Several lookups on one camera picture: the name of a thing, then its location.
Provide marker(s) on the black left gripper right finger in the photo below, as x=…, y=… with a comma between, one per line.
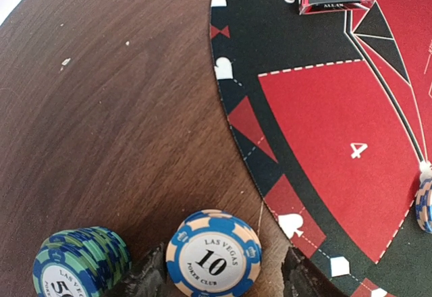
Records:
x=303, y=279

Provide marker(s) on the blue cream poker chip stack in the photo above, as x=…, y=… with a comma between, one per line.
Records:
x=214, y=253

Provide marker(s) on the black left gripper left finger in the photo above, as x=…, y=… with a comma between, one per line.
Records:
x=147, y=278

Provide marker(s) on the blue cream chips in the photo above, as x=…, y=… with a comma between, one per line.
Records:
x=423, y=205

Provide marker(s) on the round red black poker mat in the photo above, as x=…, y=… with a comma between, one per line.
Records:
x=332, y=115

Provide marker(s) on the green poker chip stack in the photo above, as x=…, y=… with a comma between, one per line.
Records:
x=80, y=262

